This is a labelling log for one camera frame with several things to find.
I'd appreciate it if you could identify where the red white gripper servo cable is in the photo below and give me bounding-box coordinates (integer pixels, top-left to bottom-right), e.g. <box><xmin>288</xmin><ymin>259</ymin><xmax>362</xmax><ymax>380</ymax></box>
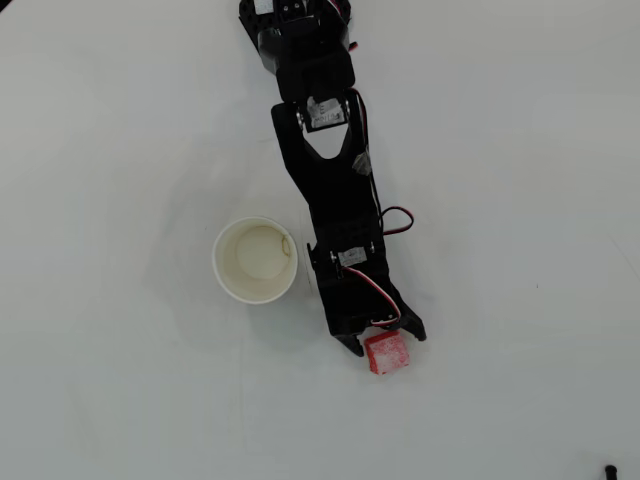
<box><xmin>338</xmin><ymin>266</ymin><xmax>403</xmax><ymax>329</ymax></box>

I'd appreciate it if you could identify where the tan ribbed paper cup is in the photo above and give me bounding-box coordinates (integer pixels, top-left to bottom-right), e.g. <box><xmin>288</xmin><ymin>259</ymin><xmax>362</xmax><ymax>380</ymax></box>
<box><xmin>211</xmin><ymin>215</ymin><xmax>300</xmax><ymax>305</ymax></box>

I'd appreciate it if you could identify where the red sugared cube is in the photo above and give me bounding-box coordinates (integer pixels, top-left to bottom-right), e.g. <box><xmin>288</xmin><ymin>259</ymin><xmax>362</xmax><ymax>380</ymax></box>
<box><xmin>363</xmin><ymin>329</ymin><xmax>411</xmax><ymax>376</ymax></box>

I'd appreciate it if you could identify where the taped red white servo cable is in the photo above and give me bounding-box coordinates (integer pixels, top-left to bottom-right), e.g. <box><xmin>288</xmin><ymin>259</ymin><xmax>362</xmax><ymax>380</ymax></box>
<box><xmin>349</xmin><ymin>87</ymin><xmax>416</xmax><ymax>236</ymax></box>

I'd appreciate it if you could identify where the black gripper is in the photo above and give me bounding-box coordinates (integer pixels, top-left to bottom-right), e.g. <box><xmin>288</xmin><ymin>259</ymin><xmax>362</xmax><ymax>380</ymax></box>
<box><xmin>317</xmin><ymin>272</ymin><xmax>428</xmax><ymax>358</ymax></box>

